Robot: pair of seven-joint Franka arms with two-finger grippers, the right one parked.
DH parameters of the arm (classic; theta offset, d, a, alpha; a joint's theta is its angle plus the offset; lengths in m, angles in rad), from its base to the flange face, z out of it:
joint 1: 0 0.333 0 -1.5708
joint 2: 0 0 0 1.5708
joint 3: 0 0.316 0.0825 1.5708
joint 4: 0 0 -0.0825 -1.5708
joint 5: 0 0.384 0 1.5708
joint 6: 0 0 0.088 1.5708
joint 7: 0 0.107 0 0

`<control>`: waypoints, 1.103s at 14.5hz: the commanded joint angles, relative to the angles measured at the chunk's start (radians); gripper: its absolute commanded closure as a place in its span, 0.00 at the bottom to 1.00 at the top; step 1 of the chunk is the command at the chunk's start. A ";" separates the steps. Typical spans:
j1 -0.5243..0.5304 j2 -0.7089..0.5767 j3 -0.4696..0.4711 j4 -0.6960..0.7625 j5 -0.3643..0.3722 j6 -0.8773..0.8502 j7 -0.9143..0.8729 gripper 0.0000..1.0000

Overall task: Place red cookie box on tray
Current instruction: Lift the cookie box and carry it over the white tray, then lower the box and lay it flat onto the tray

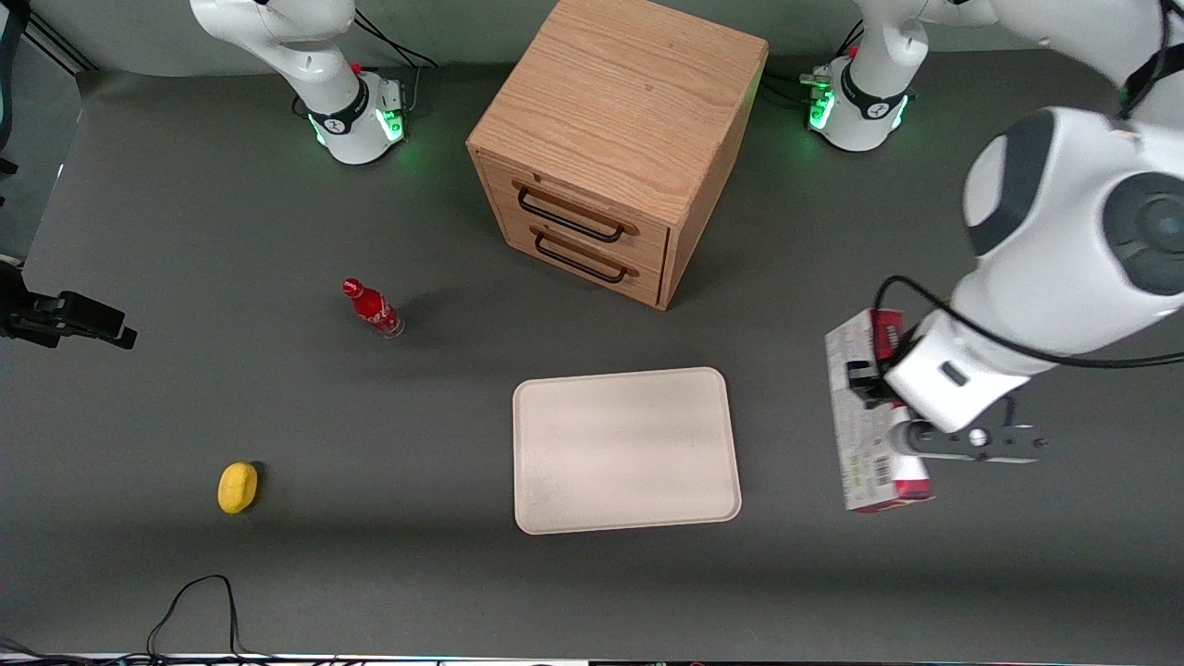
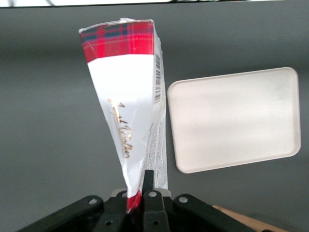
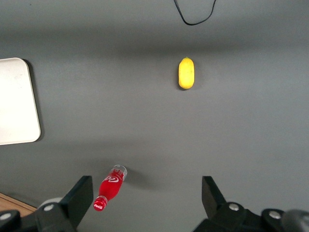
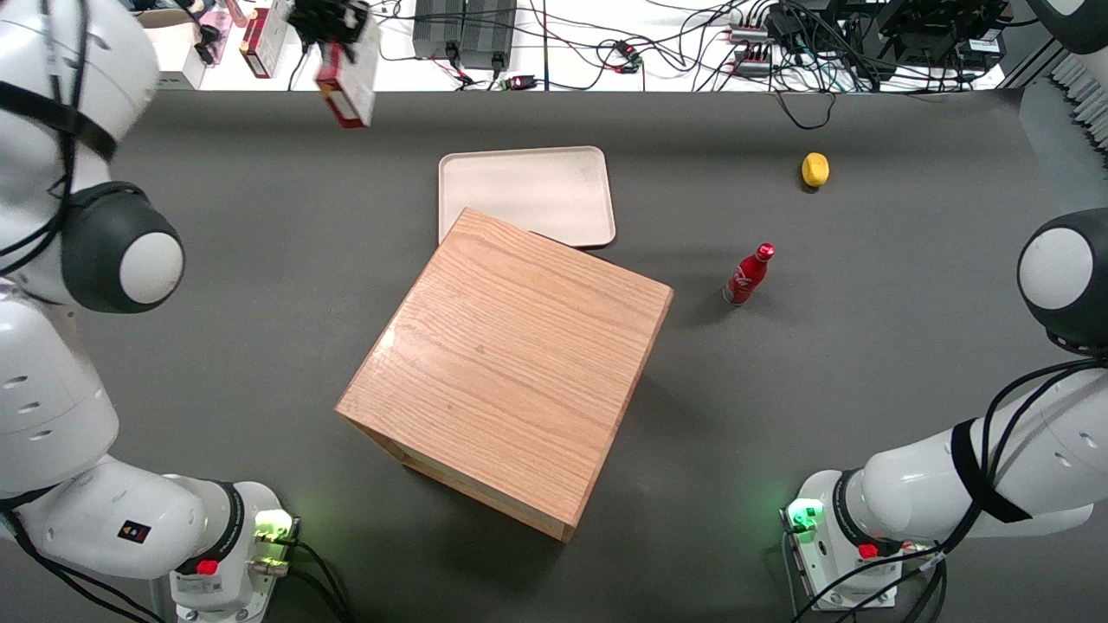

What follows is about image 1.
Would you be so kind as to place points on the red soda bottle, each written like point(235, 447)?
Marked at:
point(373, 308)

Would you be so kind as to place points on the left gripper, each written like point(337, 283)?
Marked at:
point(865, 379)

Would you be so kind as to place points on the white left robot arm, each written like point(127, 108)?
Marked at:
point(1073, 194)

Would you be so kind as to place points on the yellow lemon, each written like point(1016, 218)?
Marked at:
point(238, 487)

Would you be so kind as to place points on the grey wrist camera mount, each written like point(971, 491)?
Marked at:
point(980, 444)

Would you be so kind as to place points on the red cookie box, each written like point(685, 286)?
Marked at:
point(865, 444)

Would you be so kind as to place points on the cream plastic tray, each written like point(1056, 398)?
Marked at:
point(624, 450)

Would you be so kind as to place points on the wooden drawer front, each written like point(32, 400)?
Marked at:
point(578, 264)
point(583, 199)

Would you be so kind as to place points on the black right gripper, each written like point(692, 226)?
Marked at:
point(12, 292)

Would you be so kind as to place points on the black stand pole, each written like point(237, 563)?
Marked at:
point(51, 46)

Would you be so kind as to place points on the wooden drawer cabinet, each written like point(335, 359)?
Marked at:
point(629, 102)

